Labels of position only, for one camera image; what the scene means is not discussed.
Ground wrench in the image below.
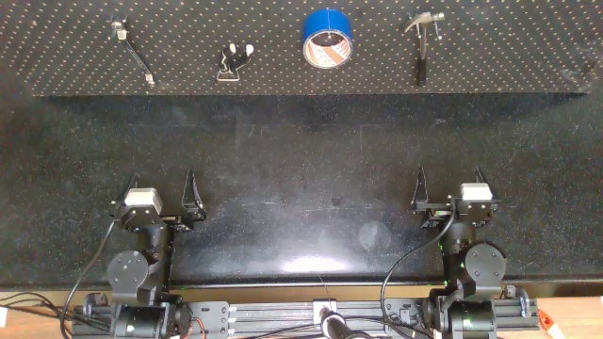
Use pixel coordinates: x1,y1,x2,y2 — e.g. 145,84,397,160
110,18,157,89

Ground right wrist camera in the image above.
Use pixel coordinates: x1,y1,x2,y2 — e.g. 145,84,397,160
459,182,495,202

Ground black pegboard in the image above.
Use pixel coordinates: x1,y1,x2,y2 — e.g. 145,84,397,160
0,0,603,98

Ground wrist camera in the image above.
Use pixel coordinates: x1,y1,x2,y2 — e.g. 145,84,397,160
459,182,495,202
122,187,164,216

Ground hammer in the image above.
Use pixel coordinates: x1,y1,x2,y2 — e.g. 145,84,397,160
402,11,446,88

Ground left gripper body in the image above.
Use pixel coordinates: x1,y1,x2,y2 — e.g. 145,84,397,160
110,201,207,234

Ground mounting rail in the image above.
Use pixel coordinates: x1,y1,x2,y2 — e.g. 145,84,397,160
70,291,541,339

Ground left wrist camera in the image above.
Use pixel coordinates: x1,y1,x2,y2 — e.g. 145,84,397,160
122,187,164,216

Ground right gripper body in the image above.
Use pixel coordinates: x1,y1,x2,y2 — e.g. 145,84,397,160
413,197,500,231

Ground thin black cable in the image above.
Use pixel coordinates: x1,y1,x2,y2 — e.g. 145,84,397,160
0,291,72,326

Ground black and white pliers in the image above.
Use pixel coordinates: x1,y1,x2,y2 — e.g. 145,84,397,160
217,43,255,81

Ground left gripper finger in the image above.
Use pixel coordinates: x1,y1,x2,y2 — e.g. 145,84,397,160
181,169,207,222
111,170,141,203

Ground roll of blue tape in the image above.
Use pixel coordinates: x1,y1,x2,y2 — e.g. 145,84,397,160
301,8,354,71

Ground orange and white object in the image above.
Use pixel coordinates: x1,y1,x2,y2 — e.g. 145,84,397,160
538,309,566,339

